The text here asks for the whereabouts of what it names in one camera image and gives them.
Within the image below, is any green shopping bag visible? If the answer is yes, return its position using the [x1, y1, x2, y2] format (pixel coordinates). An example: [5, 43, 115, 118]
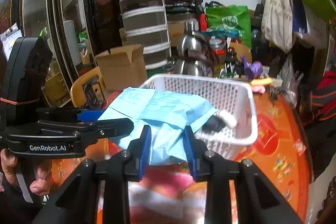
[205, 5, 252, 49]

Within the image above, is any glass door cabinet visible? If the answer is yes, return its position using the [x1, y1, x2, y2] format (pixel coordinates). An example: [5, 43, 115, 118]
[1, 0, 122, 107]

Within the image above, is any wall calendar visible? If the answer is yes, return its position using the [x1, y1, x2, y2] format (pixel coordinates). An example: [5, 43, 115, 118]
[1, 23, 23, 60]

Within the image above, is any red floral tablecloth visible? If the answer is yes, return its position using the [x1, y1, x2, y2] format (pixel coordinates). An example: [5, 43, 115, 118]
[51, 90, 314, 224]

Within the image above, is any stainless steel kettle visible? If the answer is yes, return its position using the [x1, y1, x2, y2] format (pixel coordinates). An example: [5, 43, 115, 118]
[174, 20, 213, 77]

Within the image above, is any white perforated plastic basket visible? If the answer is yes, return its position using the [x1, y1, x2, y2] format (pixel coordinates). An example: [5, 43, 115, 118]
[140, 74, 258, 160]

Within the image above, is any person's left hand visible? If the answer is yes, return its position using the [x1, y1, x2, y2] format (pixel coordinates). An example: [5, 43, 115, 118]
[0, 148, 53, 197]

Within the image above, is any purple plastic scoop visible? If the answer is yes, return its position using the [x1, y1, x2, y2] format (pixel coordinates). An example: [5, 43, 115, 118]
[241, 55, 263, 81]

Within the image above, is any yellow wooden chair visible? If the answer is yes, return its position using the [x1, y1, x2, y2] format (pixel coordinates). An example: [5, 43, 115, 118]
[70, 67, 107, 108]

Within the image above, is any brown cardboard box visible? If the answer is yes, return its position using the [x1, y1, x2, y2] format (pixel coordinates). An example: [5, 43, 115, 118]
[95, 44, 147, 91]

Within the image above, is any black knit glove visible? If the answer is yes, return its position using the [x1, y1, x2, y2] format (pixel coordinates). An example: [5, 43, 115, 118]
[202, 115, 226, 135]

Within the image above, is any beige canvas tote bag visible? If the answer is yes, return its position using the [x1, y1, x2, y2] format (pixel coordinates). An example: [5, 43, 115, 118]
[261, 0, 293, 53]

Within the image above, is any light blue cloth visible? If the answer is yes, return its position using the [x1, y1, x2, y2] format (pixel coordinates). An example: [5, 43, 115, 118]
[99, 88, 218, 165]

